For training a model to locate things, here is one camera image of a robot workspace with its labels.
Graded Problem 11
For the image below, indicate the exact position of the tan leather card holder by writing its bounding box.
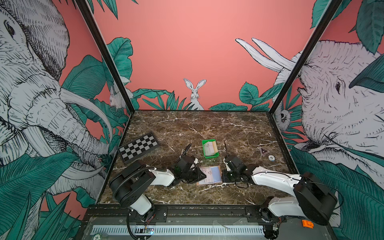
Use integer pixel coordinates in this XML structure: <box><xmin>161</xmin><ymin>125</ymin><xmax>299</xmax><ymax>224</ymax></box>
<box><xmin>197</xmin><ymin>166</ymin><xmax>223</xmax><ymax>186</ymax></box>

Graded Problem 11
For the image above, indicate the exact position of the green plastic card tray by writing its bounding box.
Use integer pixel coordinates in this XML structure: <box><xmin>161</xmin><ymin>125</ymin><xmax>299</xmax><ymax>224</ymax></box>
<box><xmin>202</xmin><ymin>140</ymin><xmax>219</xmax><ymax>159</ymax></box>

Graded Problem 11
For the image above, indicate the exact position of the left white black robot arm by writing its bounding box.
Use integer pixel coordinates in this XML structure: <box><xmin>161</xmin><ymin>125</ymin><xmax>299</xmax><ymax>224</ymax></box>
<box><xmin>109</xmin><ymin>155</ymin><xmax>207</xmax><ymax>222</ymax></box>

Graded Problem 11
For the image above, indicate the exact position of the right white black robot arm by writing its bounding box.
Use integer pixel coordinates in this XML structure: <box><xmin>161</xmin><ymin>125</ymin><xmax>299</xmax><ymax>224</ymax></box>
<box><xmin>223</xmin><ymin>155</ymin><xmax>338</xmax><ymax>226</ymax></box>

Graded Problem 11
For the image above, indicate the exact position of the triangle marker sticker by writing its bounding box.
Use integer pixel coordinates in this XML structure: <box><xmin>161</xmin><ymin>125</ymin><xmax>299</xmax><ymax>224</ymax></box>
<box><xmin>259</xmin><ymin>147</ymin><xmax>269</xmax><ymax>157</ymax></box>

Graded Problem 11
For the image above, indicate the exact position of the black white checkerboard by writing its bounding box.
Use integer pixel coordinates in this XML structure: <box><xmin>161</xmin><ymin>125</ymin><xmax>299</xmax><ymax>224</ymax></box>
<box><xmin>119</xmin><ymin>132</ymin><xmax>160</xmax><ymax>165</ymax></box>

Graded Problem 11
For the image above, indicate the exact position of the orange connector block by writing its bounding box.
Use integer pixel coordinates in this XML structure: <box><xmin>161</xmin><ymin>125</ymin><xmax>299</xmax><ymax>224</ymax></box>
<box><xmin>302</xmin><ymin>220</ymin><xmax>314</xmax><ymax>229</ymax></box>

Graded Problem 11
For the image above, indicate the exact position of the black mounting rail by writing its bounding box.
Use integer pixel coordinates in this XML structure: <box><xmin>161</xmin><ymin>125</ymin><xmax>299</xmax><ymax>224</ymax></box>
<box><xmin>83</xmin><ymin>204</ymin><xmax>267</xmax><ymax>225</ymax></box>

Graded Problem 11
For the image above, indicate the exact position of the white slotted cable duct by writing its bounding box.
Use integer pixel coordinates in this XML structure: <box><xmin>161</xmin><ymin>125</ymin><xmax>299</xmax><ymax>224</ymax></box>
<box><xmin>90</xmin><ymin>225</ymin><xmax>264</xmax><ymax>236</ymax></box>

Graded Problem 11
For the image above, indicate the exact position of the right black frame post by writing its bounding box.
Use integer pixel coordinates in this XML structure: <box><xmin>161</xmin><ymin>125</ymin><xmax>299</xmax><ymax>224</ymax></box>
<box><xmin>269</xmin><ymin>0</ymin><xmax>344</xmax><ymax>115</ymax></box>

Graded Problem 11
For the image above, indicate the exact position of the black frame post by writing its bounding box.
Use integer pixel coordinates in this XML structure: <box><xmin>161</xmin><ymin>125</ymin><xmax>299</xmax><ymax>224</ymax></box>
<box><xmin>269</xmin><ymin>0</ymin><xmax>344</xmax><ymax>115</ymax></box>
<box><xmin>74</xmin><ymin>0</ymin><xmax>136</xmax><ymax>114</ymax></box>

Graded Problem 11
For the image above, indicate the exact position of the left black frame post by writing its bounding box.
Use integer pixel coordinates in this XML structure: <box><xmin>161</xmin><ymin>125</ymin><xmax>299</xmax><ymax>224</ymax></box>
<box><xmin>74</xmin><ymin>0</ymin><xmax>136</xmax><ymax>114</ymax></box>

